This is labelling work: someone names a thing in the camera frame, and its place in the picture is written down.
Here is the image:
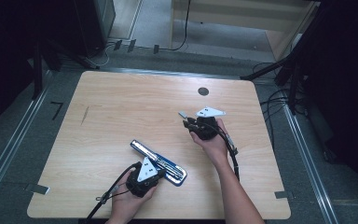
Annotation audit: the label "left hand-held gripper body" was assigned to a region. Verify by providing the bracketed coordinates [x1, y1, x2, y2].
[125, 156, 167, 199]

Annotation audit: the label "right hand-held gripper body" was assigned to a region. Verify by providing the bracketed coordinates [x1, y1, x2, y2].
[190, 106, 227, 141]

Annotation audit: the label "blue stapler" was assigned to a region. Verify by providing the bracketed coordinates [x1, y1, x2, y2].
[130, 139, 188, 188]

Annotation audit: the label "person's right hand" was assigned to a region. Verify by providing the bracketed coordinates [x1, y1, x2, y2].
[189, 119, 231, 166]

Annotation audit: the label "person's left hand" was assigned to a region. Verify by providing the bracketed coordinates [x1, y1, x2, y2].
[110, 186, 158, 220]

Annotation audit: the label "black metal stand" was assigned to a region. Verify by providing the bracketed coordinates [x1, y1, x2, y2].
[240, 46, 312, 117]
[31, 35, 101, 101]

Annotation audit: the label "pale wooden furniture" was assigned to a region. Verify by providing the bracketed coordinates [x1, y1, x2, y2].
[168, 0, 322, 63]

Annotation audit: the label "grey tape piece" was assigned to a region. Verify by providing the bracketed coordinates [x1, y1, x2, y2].
[24, 183, 51, 196]
[274, 189, 294, 201]

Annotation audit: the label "dark cabinet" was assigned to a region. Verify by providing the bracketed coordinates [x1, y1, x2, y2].
[71, 0, 117, 59]

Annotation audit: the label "right hand-held gripper cable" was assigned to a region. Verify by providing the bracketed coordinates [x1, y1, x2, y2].
[208, 122, 241, 182]

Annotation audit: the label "black floor cables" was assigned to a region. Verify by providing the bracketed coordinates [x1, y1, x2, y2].
[252, 61, 310, 152]

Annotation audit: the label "black hanging cable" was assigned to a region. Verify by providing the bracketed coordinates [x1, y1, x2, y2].
[153, 0, 193, 55]

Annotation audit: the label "white floor cable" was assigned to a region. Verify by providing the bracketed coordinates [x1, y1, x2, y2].
[84, 42, 117, 68]

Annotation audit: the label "metal floor rail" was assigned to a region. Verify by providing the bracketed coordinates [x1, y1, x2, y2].
[281, 102, 339, 224]
[0, 69, 52, 207]

